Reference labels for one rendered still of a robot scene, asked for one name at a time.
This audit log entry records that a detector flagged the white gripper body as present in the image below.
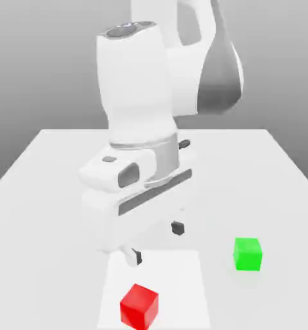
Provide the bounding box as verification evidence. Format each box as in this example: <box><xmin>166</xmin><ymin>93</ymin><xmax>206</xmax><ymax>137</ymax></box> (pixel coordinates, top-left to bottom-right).
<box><xmin>81</xmin><ymin>168</ymin><xmax>197</xmax><ymax>255</ymax></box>

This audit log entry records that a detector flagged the small red cube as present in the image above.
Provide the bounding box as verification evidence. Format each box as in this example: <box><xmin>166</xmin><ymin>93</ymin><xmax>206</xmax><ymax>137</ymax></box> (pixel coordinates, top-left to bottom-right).
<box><xmin>119</xmin><ymin>283</ymin><xmax>160</xmax><ymax>330</ymax></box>

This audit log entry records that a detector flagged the small green cube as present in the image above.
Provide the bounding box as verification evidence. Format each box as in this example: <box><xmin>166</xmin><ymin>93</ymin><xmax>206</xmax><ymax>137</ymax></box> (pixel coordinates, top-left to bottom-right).
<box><xmin>233</xmin><ymin>237</ymin><xmax>264</xmax><ymax>272</ymax></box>

